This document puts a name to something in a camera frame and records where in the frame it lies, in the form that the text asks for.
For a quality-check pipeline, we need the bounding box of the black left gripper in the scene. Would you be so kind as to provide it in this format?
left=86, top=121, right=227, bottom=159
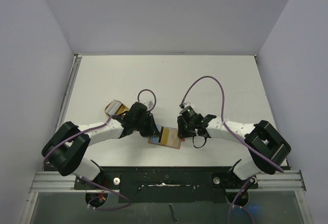
left=134, top=113, right=160, bottom=137

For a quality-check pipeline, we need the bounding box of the gold credit card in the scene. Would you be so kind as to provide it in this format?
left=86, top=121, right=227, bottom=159
left=159, top=127, right=179, bottom=148

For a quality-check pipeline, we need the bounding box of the tan leather card holder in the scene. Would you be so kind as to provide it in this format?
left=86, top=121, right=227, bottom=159
left=148, top=125, right=185, bottom=150

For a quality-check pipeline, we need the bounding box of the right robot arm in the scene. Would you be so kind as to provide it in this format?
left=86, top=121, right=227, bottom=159
left=177, top=106, right=292, bottom=188

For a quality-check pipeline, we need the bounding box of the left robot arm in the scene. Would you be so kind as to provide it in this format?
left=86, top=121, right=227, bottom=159
left=42, top=102, right=160, bottom=189

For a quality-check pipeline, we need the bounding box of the wooden card tray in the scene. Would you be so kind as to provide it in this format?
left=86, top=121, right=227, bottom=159
left=104, top=99, right=130, bottom=118

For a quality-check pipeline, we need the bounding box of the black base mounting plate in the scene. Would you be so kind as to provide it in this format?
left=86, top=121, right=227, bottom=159
left=74, top=166, right=259, bottom=204

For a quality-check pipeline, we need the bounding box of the black right gripper cable loop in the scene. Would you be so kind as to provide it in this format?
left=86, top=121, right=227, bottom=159
left=192, top=134, right=208, bottom=149

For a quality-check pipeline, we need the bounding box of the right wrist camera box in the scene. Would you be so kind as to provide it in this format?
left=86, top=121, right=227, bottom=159
left=179, top=102, right=195, bottom=109

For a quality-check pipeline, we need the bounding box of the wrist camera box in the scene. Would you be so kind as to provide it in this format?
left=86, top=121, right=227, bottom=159
left=142, top=100, right=155, bottom=111
left=179, top=102, right=195, bottom=109

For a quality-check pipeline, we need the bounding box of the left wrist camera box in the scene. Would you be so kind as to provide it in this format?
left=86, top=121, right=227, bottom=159
left=142, top=100, right=155, bottom=111

